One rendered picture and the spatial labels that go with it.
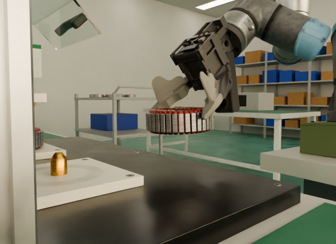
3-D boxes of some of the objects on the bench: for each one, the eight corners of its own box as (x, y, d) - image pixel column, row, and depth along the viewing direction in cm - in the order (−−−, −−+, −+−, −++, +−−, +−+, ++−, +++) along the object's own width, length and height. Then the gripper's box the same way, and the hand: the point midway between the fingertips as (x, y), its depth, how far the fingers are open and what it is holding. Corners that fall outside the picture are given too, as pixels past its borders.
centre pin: (63, 171, 37) (63, 150, 37) (69, 174, 36) (69, 152, 36) (48, 173, 36) (47, 152, 36) (53, 176, 35) (53, 154, 34)
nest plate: (40, 146, 65) (40, 141, 65) (66, 156, 54) (66, 149, 54) (-43, 154, 55) (-43, 148, 55) (-32, 168, 44) (-32, 160, 44)
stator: (35, 142, 62) (35, 125, 62) (51, 149, 53) (50, 129, 53) (-28, 148, 55) (-29, 128, 55) (-22, 157, 46) (-23, 134, 46)
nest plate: (88, 164, 47) (88, 157, 47) (144, 185, 35) (144, 175, 35) (-22, 181, 37) (-23, 172, 37) (5, 217, 26) (4, 203, 25)
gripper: (182, 26, 61) (120, 89, 52) (261, 3, 47) (194, 84, 38) (201, 60, 65) (146, 123, 56) (278, 48, 51) (222, 130, 42)
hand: (175, 119), depth 48 cm, fingers closed on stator, 13 cm apart
